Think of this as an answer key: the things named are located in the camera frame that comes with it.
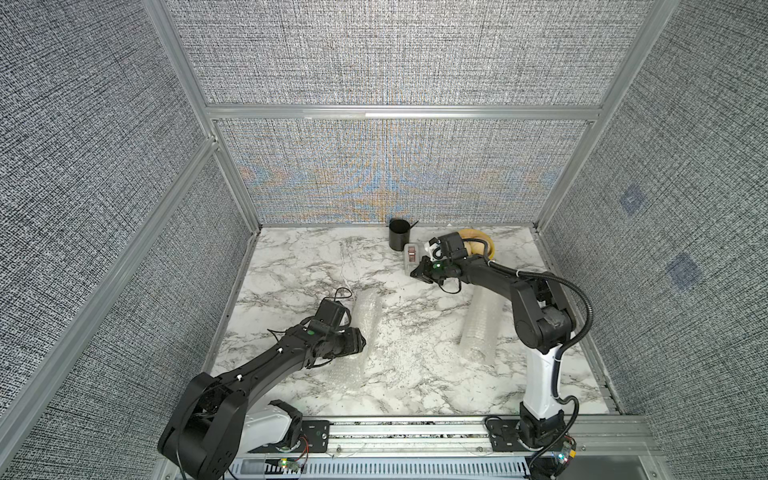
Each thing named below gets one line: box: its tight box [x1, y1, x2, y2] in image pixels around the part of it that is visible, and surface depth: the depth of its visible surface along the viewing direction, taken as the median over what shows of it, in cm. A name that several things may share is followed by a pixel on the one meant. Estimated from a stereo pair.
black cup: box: [388, 219, 419, 251], surface depth 112 cm
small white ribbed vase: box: [328, 287, 383, 391], surface depth 87 cm
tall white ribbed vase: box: [459, 285, 504, 365], surface depth 87 cm
